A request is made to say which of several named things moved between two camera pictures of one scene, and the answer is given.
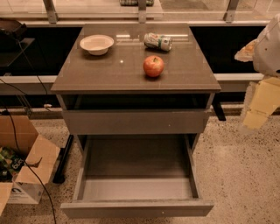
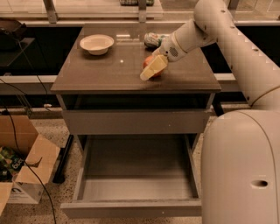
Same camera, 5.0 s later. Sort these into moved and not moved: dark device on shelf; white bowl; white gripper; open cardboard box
Moved: white gripper
Not moved: white bowl; dark device on shelf; open cardboard box
